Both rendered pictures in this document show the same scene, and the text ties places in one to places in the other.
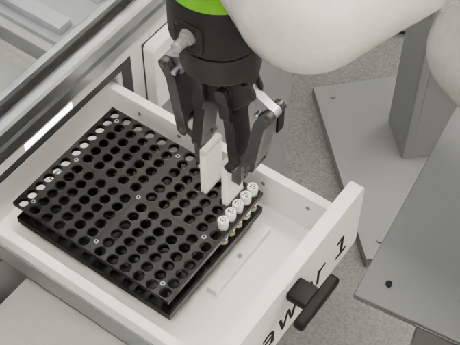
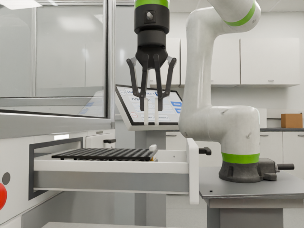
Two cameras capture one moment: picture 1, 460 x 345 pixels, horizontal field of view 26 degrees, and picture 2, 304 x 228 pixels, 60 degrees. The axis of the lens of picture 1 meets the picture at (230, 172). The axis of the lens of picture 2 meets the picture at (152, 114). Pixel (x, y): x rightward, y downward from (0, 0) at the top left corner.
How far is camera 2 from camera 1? 0.90 m
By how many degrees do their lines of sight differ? 60
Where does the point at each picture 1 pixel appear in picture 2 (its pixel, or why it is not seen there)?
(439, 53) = (187, 118)
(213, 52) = (159, 21)
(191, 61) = (148, 34)
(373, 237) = not seen: outside the picture
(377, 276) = (205, 191)
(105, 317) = (120, 175)
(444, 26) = (185, 111)
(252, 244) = not seen: hidden behind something
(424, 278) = (220, 188)
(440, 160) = not seen: hidden behind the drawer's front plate
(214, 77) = (157, 38)
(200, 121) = (144, 81)
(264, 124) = (173, 63)
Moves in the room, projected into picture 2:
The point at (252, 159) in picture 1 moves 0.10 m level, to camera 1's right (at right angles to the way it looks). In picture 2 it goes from (168, 86) to (199, 88)
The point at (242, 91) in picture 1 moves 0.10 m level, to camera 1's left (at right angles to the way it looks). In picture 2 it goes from (163, 52) to (127, 46)
